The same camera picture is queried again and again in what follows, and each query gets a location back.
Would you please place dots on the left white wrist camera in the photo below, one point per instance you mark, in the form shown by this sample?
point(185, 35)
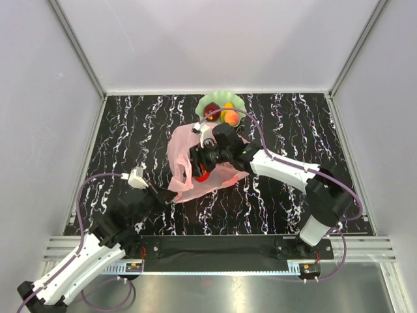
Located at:
point(135, 178)

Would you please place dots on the red yellow pear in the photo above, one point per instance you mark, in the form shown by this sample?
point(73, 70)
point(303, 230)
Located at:
point(202, 174)

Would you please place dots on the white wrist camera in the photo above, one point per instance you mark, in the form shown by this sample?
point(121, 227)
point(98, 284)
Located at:
point(135, 178)
point(204, 132)

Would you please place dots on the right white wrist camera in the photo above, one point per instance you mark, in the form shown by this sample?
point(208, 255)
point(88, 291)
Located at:
point(204, 132)

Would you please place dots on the pink plastic bag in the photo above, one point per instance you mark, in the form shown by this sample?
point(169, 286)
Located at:
point(184, 182)

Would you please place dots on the orange peach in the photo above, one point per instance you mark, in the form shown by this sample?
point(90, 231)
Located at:
point(230, 117)

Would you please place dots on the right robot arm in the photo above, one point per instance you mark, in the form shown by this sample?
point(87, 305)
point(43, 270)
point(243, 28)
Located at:
point(327, 198)

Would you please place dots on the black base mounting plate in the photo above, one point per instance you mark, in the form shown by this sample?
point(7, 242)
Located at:
point(288, 247)

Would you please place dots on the green scalloped bowl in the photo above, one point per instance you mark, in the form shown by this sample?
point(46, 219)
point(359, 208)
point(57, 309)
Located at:
point(221, 98)

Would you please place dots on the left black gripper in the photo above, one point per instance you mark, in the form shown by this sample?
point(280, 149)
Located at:
point(167, 195)

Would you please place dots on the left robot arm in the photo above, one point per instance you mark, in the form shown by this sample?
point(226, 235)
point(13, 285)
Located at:
point(111, 238)

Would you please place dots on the red apple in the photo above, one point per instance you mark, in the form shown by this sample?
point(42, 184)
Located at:
point(212, 112)

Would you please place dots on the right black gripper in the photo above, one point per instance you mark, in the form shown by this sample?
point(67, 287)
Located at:
point(198, 155)

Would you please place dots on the yellow green mango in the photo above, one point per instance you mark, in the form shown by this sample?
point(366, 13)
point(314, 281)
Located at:
point(229, 105)

